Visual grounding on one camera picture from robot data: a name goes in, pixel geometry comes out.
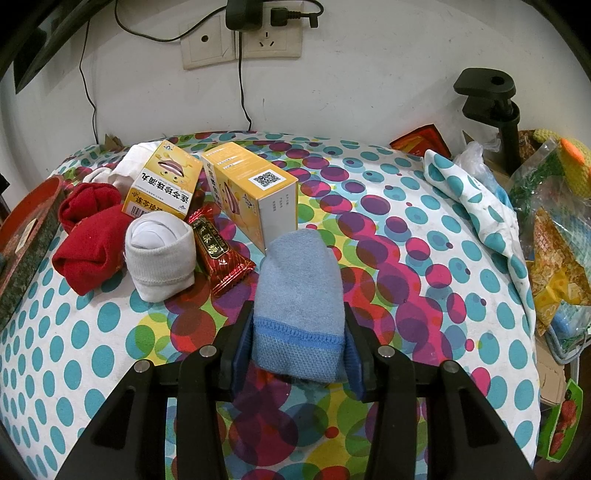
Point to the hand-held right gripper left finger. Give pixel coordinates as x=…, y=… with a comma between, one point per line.
x=241, y=355

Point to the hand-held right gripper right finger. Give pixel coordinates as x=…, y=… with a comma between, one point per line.
x=354, y=364

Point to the light blue sock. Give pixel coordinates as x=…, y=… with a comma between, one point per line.
x=298, y=295

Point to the yellow medicine box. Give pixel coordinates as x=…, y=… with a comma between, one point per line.
x=272, y=198

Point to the red sock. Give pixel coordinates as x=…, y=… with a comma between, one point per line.
x=87, y=203
x=94, y=249

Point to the red round tray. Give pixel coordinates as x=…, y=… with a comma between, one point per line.
x=23, y=240

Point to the red candy packet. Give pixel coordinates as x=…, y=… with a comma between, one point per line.
x=221, y=251

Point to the rolled white sock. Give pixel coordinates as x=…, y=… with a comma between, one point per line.
x=159, y=258
x=134, y=166

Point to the yellow medicine box cartoon face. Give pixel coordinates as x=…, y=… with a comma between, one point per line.
x=161, y=184

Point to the cardboard box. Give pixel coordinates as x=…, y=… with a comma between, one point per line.
x=551, y=374

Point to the white cloth teal dots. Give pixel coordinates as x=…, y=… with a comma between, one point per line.
x=471, y=203

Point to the strawberry print box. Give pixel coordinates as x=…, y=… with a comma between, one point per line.
x=561, y=415

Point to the yellow orange snack packet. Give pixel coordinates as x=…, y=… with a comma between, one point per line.
x=554, y=263

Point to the red paper packet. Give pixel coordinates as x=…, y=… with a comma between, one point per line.
x=422, y=141

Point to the clear plastic bag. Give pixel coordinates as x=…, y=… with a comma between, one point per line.
x=478, y=159

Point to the cardboard scrap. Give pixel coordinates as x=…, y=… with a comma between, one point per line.
x=112, y=142

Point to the green plastic bag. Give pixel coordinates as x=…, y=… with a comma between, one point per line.
x=535, y=184

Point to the black desk clamp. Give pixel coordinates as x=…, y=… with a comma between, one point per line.
x=503, y=110

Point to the yellow knitted toy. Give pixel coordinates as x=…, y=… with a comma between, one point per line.
x=572, y=161

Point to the black charger plug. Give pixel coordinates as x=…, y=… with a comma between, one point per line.
x=242, y=14

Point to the black adapter connector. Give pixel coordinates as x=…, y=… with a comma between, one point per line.
x=284, y=16

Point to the dark monitor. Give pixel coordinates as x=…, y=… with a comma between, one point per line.
x=41, y=32

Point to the white wall socket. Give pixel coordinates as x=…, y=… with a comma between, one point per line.
x=207, y=39
x=272, y=41

